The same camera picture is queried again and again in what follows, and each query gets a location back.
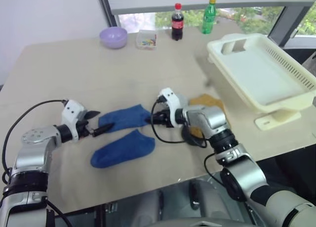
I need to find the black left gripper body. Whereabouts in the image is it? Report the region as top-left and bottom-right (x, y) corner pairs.
(76, 111), (91, 139)

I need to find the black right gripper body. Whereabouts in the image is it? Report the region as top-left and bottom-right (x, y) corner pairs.
(151, 108), (175, 128)

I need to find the blue sock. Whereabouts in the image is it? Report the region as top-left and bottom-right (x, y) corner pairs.
(90, 129), (156, 169)
(98, 104), (152, 134)

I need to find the brown sock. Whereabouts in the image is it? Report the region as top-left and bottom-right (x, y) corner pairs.
(189, 93), (227, 139)

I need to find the cream plastic basket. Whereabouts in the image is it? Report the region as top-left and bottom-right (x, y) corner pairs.
(206, 33), (316, 114)

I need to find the clear box with colourful bits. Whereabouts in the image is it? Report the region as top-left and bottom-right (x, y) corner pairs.
(135, 29), (158, 50)

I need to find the purple plastic bowl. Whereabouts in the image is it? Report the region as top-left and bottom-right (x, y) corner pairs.
(99, 26), (128, 49)

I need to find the grey robot torso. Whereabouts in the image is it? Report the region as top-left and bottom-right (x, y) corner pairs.
(103, 178), (257, 227)

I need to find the cola bottle with red cap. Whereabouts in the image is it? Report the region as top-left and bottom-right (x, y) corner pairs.
(171, 2), (185, 41)

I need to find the green bottle with yellow cap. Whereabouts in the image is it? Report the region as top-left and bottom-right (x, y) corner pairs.
(201, 0), (219, 35)

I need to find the white roller blind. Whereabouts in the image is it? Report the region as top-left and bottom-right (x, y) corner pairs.
(101, 0), (316, 15)

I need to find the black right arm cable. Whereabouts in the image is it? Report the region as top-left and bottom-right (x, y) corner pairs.
(150, 96), (224, 188)

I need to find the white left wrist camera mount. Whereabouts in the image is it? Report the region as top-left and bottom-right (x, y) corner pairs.
(61, 100), (87, 141)

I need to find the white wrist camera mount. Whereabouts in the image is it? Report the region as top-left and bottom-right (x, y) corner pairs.
(61, 100), (87, 141)
(158, 87), (185, 128)

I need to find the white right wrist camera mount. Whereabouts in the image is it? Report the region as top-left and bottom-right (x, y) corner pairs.
(158, 87), (185, 128)

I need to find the dark window frame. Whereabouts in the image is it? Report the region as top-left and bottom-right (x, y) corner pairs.
(95, 0), (316, 50)

